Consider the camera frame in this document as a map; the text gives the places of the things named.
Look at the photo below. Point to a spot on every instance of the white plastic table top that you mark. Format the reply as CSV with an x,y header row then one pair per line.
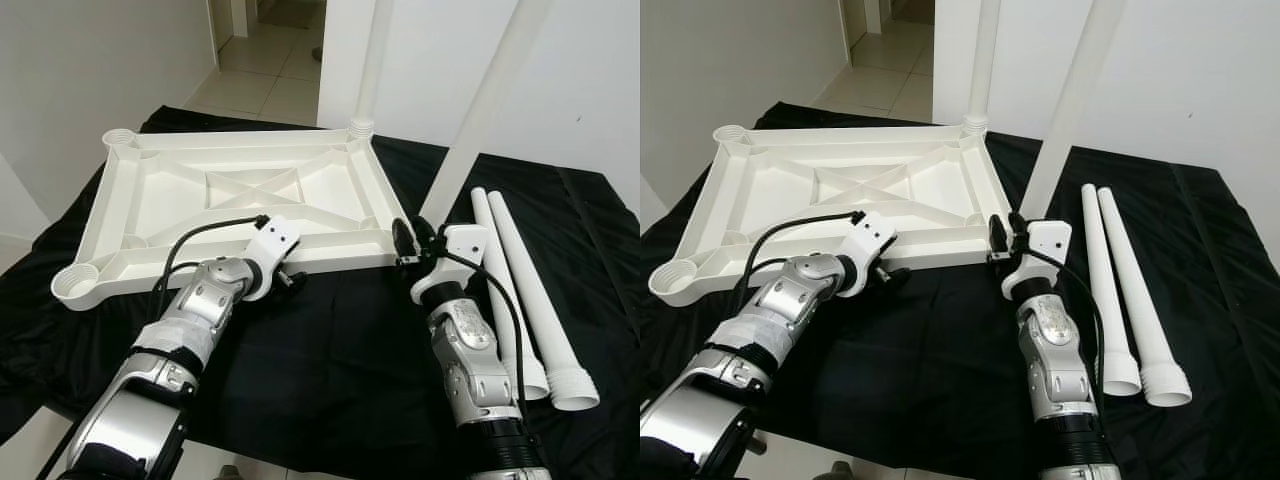
x,y
150,200
760,200

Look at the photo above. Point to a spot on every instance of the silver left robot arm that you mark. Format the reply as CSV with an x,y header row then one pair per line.
x,y
800,295
200,300

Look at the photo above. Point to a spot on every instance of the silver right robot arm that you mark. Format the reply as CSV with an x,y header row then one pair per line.
x,y
1055,360
470,360

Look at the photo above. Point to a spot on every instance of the black table cloth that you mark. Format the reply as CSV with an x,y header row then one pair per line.
x,y
330,350
950,350

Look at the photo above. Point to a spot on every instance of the grey robot foot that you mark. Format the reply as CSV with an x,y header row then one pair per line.
x,y
850,472

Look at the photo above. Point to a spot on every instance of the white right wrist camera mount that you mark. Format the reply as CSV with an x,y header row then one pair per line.
x,y
1048,238
462,240

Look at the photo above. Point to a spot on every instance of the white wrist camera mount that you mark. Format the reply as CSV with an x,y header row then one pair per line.
x,y
272,240
1048,238
462,240
872,237

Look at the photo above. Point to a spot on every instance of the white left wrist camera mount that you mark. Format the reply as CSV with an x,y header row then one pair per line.
x,y
872,237
272,240

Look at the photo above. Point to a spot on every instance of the white door frame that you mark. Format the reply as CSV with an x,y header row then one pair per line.
x,y
865,16
220,18

